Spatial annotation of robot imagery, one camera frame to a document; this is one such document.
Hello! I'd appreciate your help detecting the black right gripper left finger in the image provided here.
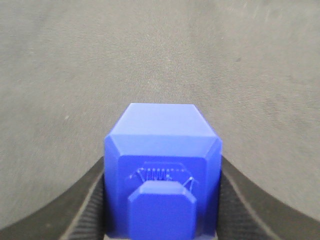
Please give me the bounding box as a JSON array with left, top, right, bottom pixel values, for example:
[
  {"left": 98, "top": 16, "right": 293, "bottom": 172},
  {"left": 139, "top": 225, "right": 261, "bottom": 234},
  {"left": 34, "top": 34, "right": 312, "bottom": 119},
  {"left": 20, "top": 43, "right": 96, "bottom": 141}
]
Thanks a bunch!
[{"left": 0, "top": 159, "right": 105, "bottom": 240}]

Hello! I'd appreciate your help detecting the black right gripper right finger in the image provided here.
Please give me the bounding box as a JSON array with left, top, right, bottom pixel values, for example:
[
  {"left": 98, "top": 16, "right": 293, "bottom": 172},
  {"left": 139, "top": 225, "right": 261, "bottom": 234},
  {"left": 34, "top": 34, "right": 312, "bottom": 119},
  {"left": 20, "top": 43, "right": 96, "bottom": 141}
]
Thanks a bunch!
[{"left": 217, "top": 157, "right": 320, "bottom": 240}]

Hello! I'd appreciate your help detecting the blue plastic bottle-shaped part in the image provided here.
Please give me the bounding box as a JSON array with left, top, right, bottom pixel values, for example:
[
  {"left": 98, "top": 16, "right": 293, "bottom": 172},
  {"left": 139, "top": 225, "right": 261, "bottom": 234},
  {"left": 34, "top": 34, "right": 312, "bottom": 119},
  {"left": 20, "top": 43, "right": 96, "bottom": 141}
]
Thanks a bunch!
[{"left": 104, "top": 103, "right": 223, "bottom": 240}]

